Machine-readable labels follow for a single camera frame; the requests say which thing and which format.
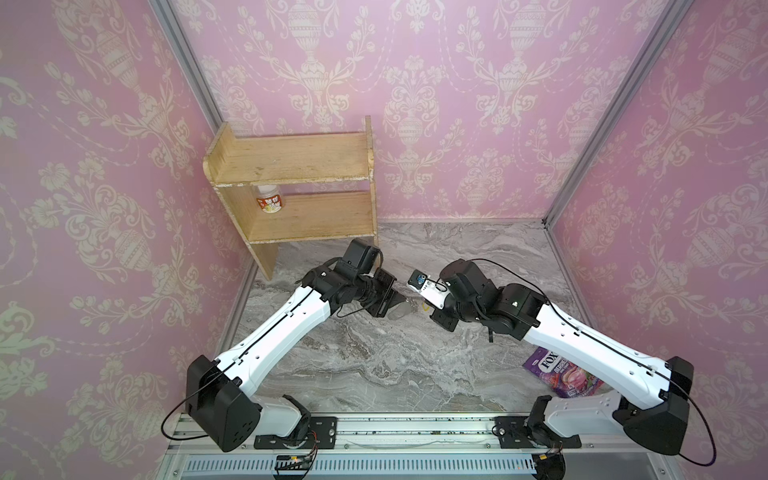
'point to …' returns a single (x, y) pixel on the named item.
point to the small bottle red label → (269, 198)
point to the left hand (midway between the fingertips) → (412, 295)
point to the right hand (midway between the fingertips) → (430, 298)
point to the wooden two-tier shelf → (295, 188)
